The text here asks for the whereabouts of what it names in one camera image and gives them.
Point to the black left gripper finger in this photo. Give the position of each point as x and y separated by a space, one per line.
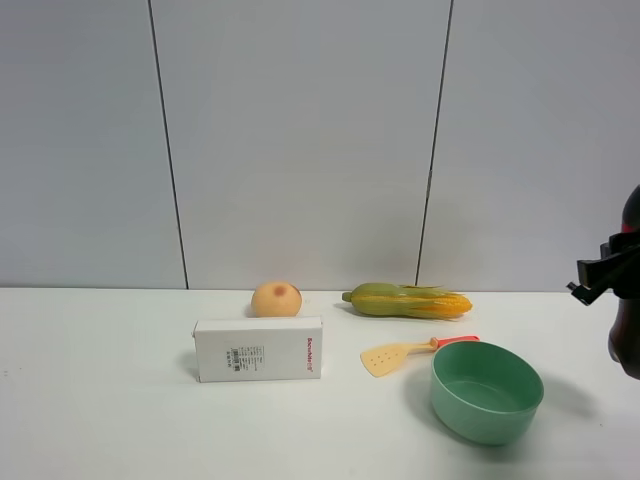
617 271

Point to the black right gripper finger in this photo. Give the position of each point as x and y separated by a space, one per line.
619 243

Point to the cola bottle with yellow cap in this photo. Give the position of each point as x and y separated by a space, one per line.
624 334

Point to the green plastic bowl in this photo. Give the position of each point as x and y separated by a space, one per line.
484 393

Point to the corn cob with green husk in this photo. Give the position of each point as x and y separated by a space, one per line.
419 302

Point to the orange peach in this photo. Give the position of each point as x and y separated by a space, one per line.
276 299

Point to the white cardboard box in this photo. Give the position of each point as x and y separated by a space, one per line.
258 349

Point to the beige spatula with orange handle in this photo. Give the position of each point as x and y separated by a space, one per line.
383 360

